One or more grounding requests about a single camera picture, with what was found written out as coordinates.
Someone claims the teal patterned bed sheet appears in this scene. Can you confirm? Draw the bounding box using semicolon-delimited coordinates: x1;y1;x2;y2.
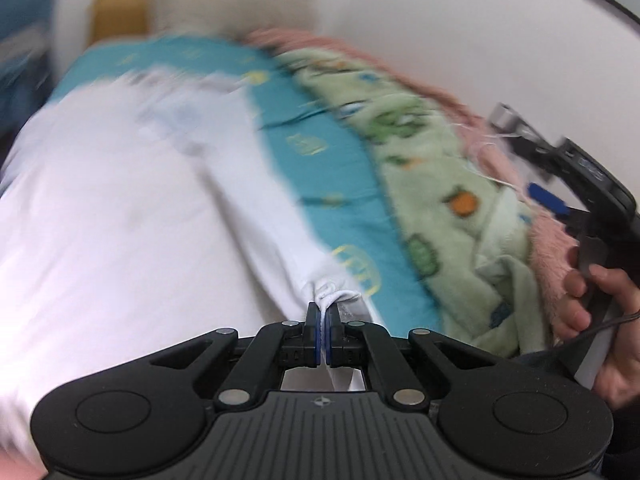
52;36;442;337

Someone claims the pink fluffy blanket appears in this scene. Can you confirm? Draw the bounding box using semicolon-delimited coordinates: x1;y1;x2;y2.
242;27;576;320

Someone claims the grey pillow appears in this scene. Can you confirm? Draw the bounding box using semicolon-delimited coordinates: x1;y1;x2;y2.
148;0;319;40

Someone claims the person's right hand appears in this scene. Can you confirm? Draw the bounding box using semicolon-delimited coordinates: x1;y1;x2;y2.
551;247;639;411

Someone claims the green cartoon fleece blanket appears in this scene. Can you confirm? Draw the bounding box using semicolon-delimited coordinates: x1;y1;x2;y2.
277;48;550;358

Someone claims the white t-shirt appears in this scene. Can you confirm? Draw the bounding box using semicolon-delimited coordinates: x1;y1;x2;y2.
1;68;378;463

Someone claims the white charging cable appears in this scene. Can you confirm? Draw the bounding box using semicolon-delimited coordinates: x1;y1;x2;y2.
449;119;526;191

